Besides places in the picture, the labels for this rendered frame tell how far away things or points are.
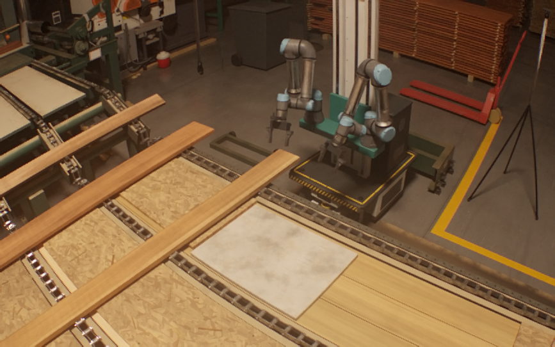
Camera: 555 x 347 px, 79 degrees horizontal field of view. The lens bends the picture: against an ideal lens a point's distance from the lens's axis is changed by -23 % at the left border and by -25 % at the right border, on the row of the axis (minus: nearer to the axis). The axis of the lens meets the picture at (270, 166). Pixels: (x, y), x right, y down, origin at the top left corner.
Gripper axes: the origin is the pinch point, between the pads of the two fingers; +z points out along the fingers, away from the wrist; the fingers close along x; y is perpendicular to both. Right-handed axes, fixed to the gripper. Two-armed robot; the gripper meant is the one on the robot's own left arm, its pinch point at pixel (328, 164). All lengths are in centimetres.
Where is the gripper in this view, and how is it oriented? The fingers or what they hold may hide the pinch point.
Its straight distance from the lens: 265.3
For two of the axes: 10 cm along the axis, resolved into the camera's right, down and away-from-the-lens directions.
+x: 6.3, 5.2, -5.8
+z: -3.5, 8.5, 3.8
